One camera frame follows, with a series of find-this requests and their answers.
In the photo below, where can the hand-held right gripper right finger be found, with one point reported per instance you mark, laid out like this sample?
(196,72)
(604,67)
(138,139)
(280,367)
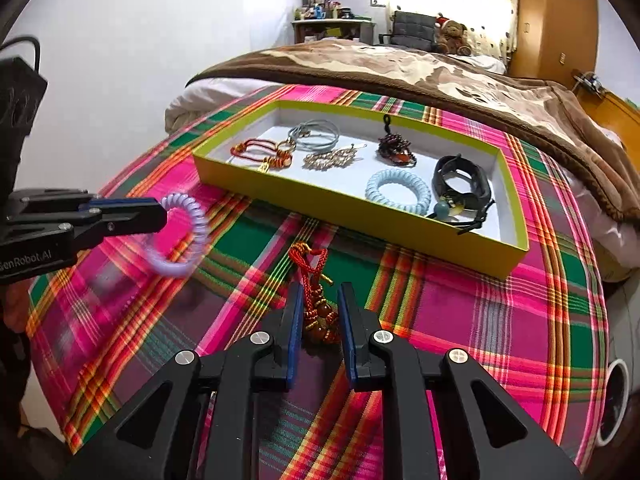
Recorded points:
(350,355)

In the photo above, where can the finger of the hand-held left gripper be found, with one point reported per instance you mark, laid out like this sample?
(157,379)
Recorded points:
(130,222)
(50,205)

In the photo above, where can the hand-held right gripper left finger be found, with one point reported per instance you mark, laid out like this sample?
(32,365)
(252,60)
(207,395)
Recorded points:
(295,350)

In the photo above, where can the yellow-green shallow box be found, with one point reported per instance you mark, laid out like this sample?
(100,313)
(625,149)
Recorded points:
(350,217)

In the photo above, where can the pink green plaid bedsheet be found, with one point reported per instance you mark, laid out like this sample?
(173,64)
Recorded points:
(450,335)

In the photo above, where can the black wristband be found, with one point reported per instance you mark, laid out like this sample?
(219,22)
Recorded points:
(442,170)

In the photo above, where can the white rimmed trash bin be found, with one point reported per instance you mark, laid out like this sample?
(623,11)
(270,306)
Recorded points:
(607,410)

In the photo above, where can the wooden desk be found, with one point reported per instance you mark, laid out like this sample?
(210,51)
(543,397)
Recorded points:
(330,25)

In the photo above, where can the group of bottles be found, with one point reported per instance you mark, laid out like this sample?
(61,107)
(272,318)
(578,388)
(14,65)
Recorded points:
(315,10)

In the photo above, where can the brown patterned blanket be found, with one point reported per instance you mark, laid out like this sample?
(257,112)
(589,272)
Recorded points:
(400,67)

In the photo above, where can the grey office chair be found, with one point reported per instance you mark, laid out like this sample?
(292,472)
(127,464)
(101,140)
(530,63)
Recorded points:
(412,30)

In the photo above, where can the brown teddy bear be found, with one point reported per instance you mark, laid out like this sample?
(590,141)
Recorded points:
(452,35)

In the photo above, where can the wooden headboard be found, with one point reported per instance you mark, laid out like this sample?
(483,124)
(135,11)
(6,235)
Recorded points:
(620,115)

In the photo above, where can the wooden wardrobe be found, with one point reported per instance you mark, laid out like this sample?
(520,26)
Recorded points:
(555,20)

